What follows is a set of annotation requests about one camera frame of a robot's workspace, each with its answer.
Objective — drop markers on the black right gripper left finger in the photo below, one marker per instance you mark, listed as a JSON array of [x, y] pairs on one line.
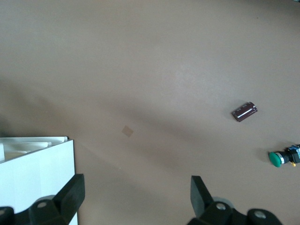
[[58, 206]]

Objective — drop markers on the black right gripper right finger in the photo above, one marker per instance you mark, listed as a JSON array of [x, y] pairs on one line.
[[211, 211]]

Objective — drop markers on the white drawer cabinet shell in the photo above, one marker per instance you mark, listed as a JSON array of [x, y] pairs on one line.
[[35, 178]]

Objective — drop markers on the green cap push button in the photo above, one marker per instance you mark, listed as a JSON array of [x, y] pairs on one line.
[[277, 159]]

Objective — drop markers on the maroon cylindrical capacitor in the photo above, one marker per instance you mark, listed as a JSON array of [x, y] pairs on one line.
[[245, 112]]

